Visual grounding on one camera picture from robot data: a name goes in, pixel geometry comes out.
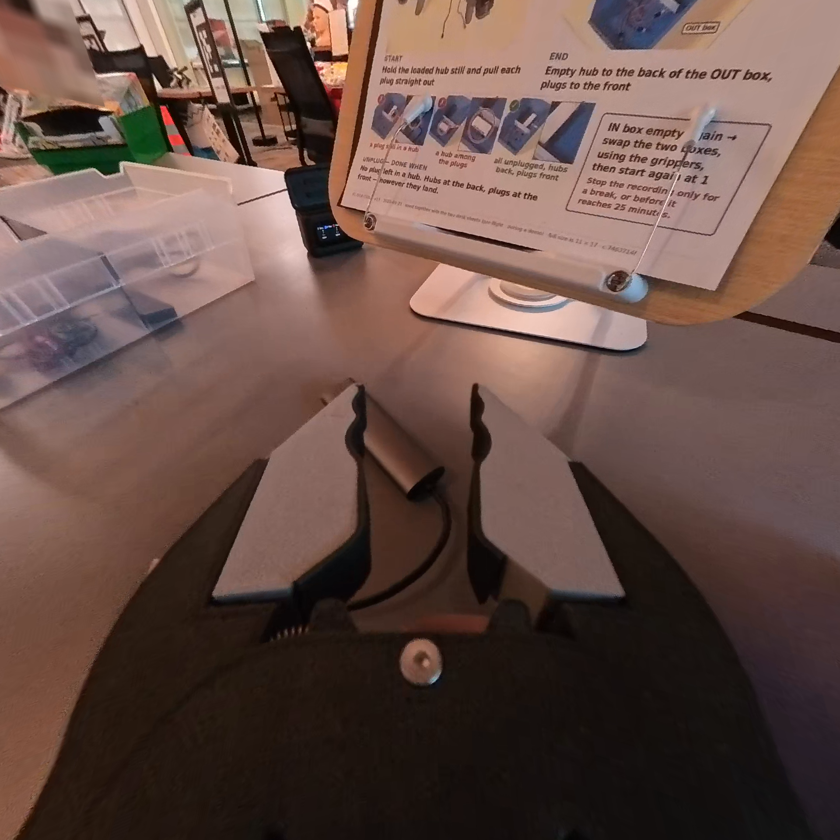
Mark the wooden background table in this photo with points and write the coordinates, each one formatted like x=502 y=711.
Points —
x=216 y=92

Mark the small black display device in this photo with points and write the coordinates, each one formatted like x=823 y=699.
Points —
x=328 y=223

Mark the white sheet holder bar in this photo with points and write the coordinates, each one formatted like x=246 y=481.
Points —
x=525 y=259

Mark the instruction sheet on wooden stand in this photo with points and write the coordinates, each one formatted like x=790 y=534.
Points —
x=774 y=292

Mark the black office chair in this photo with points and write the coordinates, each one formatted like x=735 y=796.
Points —
x=302 y=85

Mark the green box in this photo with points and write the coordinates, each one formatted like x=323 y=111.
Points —
x=98 y=154

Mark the grey usb hub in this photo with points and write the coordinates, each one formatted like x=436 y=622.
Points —
x=400 y=446

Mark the clear plastic box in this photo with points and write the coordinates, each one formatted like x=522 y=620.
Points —
x=164 y=249

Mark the white stand base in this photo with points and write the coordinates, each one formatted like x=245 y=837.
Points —
x=577 y=328

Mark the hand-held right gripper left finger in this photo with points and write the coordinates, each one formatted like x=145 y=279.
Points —
x=295 y=512

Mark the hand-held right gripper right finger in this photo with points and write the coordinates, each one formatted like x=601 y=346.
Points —
x=544 y=518

